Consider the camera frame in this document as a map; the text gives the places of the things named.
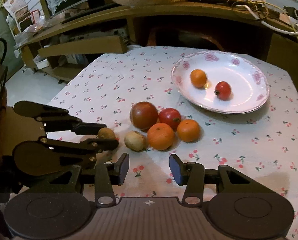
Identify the brown kiwi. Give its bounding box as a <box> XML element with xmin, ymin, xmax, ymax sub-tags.
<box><xmin>124</xmin><ymin>131</ymin><xmax>147</xmax><ymax>152</ymax></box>
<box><xmin>97</xmin><ymin>127</ymin><xmax>116</xmax><ymax>140</ymax></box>

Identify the orange tangerine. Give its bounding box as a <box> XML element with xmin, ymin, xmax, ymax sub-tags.
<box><xmin>190</xmin><ymin>69</ymin><xmax>208</xmax><ymax>88</ymax></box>
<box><xmin>147</xmin><ymin>122</ymin><xmax>174</xmax><ymax>151</ymax></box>
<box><xmin>177</xmin><ymin>119</ymin><xmax>201</xmax><ymax>142</ymax></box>

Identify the red tomato back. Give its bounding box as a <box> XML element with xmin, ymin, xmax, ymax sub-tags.
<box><xmin>159</xmin><ymin>108</ymin><xmax>182</xmax><ymax>131</ymax></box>

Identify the large dark red tomato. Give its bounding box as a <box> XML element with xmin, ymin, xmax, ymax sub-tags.
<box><xmin>129</xmin><ymin>101</ymin><xmax>158</xmax><ymax>130</ymax></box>

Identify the small red tomato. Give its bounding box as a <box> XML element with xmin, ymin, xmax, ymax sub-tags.
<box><xmin>214</xmin><ymin>81</ymin><xmax>232</xmax><ymax>101</ymax></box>

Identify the orange tangerine front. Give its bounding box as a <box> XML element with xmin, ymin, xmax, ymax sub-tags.
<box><xmin>190</xmin><ymin>69</ymin><xmax>208</xmax><ymax>88</ymax></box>

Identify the cherry print tablecloth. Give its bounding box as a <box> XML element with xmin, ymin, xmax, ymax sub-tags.
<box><xmin>46</xmin><ymin>45</ymin><xmax>298</xmax><ymax>240</ymax></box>

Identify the white floral plate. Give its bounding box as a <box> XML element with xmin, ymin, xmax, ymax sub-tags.
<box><xmin>171</xmin><ymin>50</ymin><xmax>270</xmax><ymax>114</ymax></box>

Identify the wooden tv cabinet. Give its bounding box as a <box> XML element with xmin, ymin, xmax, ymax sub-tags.
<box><xmin>20</xmin><ymin>1</ymin><xmax>298</xmax><ymax>89</ymax></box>

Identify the white cable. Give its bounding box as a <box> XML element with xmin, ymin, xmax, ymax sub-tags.
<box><xmin>234</xmin><ymin>3</ymin><xmax>298</xmax><ymax>36</ymax></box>

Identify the yellow cable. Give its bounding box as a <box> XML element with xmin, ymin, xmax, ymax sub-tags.
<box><xmin>188</xmin><ymin>0</ymin><xmax>298</xmax><ymax>68</ymax></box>

